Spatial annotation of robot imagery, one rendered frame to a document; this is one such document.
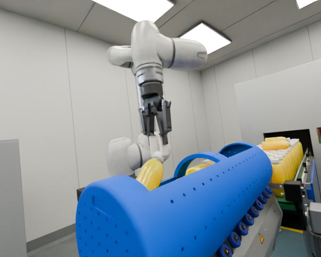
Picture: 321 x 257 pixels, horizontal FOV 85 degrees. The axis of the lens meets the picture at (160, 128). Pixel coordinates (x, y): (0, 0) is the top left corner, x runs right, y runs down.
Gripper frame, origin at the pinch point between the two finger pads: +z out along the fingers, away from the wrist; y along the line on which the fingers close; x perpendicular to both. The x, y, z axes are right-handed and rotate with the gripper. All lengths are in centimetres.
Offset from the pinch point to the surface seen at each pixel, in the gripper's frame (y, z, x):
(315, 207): 33, 43, 76
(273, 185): 17, 32, 73
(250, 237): 16.7, 36.3, 23.6
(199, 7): -81, -211, 228
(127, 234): 13.5, 12.9, -24.5
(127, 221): 14.1, 10.5, -24.8
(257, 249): 18, 41, 25
